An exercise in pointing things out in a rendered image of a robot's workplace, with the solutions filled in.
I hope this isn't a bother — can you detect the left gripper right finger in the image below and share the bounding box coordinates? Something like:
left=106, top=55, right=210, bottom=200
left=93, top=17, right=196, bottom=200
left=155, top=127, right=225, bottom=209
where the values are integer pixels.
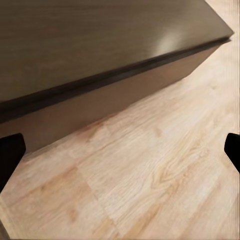
left=224, top=132, right=240, bottom=173

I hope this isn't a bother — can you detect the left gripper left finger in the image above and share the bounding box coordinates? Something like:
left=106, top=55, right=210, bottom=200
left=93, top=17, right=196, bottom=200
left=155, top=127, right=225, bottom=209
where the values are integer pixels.
left=0, top=133, right=26, bottom=192

